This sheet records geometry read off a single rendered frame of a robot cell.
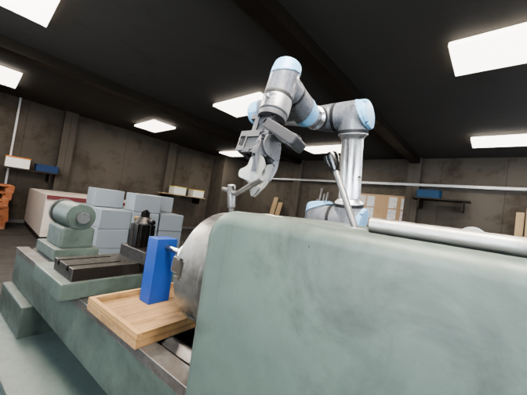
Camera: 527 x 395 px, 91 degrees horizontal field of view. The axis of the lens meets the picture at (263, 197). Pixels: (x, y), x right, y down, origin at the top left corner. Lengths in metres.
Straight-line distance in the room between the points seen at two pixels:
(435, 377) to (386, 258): 0.13
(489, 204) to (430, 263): 7.37
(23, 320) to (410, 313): 1.56
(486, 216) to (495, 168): 1.09
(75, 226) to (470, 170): 7.58
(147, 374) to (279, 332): 0.47
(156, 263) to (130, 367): 0.30
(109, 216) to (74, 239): 2.44
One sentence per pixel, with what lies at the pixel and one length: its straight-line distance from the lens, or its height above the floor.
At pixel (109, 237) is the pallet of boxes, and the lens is 4.16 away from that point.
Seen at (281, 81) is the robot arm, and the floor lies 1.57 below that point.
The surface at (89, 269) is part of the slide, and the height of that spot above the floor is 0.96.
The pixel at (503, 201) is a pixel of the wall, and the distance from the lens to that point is 7.72.
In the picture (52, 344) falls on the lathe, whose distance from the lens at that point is 1.61.
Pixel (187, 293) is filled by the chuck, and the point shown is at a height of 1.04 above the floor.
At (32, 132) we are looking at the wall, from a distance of 9.08.
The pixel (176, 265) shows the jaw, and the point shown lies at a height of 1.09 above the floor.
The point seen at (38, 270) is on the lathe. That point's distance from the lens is 1.33.
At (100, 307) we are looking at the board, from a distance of 0.98.
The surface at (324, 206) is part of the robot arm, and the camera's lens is 1.14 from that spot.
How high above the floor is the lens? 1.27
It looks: 2 degrees up
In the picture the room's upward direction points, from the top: 8 degrees clockwise
